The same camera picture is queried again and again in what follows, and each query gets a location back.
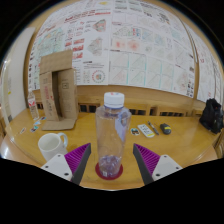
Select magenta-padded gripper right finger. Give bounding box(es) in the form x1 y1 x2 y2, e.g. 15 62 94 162
132 143 184 186

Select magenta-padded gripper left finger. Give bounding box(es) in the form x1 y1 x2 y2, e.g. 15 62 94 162
40 142 92 186

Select clear plastic bottle white cap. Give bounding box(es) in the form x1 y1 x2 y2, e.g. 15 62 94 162
95 92 132 178

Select small water bottle red label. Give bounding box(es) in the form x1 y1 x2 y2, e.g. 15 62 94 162
27 89 40 121

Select white ceramic mug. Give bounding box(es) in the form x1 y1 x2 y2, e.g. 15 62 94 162
37 132 69 163

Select black yellow tape measure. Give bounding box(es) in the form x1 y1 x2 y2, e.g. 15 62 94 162
159 122 172 135

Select dark pen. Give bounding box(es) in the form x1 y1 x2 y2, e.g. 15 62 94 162
147 120 160 136

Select white remote control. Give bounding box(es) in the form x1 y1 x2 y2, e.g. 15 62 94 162
137 123 156 139

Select flat round red coaster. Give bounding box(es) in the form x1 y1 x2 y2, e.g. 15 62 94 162
94 161 124 181

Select small round dark sticker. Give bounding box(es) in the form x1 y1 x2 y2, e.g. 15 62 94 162
130 127 141 137

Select black bag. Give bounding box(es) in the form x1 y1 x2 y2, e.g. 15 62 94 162
199 98 224 135

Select brown cardboard box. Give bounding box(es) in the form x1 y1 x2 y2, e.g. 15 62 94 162
38 49 80 131

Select large printed wall poster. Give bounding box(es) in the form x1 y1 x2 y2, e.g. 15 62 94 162
28 0 224 104

